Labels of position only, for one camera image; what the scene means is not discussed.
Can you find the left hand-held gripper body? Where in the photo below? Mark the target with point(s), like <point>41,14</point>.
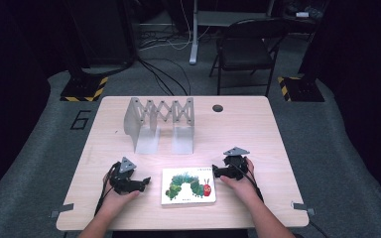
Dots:
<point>124,185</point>

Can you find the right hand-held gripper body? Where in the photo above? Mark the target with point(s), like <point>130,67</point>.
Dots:
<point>233,167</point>

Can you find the white picture book with caterpillar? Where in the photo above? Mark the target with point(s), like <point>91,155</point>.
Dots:
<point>188,186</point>

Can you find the person's left hand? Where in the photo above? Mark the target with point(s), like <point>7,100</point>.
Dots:
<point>117,198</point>

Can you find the person's right hand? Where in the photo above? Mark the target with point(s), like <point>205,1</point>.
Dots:
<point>243,186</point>

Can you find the grey expandable metal book rack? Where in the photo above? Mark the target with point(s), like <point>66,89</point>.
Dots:
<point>158,125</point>

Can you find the black table grommet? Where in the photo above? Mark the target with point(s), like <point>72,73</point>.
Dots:
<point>217,108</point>

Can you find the grey tape strip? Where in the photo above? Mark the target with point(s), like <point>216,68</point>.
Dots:
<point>303,208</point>
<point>61,210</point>

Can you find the black stand base hazard stripes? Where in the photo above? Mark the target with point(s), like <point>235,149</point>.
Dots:
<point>84,88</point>
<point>300,89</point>

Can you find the black folding chair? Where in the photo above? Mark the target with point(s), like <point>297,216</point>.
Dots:
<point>244,53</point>

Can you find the white desk leg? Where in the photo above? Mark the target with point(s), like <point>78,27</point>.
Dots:
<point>194,36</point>

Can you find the grey desk top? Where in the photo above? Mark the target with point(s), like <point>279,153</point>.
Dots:
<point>231,18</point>

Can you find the black cabinet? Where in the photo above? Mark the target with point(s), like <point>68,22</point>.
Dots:
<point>101,33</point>

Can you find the small white device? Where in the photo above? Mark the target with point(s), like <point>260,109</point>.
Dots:
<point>302,14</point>

